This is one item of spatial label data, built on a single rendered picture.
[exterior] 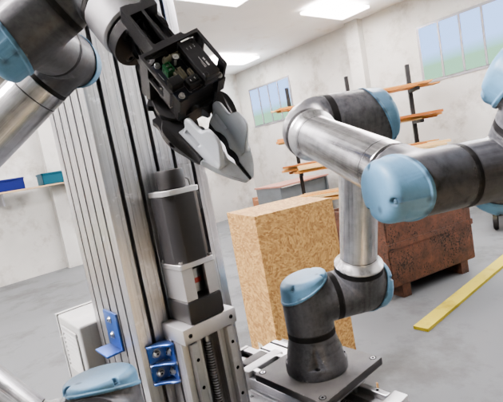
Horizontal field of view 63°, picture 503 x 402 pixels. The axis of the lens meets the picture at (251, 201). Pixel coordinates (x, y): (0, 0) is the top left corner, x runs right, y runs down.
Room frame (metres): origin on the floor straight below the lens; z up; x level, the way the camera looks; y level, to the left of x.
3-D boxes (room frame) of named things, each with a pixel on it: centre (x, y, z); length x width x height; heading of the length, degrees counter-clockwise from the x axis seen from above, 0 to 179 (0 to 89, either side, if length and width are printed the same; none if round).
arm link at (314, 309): (0.96, -0.09, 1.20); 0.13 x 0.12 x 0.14; 101
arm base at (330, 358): (0.96, -0.09, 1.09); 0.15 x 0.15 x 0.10
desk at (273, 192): (9.34, -0.99, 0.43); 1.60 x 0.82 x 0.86; 130
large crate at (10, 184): (7.61, 4.34, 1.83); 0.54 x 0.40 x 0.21; 130
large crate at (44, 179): (8.15, 3.69, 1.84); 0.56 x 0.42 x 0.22; 130
